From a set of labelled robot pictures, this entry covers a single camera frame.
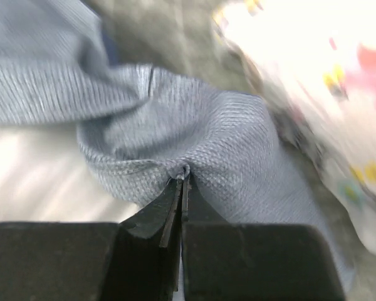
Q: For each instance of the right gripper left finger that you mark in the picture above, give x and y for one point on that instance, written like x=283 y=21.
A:
x=137 y=259

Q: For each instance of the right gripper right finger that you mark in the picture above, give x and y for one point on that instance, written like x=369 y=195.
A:
x=225 y=261

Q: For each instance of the blue pillowcase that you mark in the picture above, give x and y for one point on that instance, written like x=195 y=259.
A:
x=139 y=125

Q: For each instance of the floral patterned pillow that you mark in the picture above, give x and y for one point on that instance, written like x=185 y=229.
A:
x=314 y=63

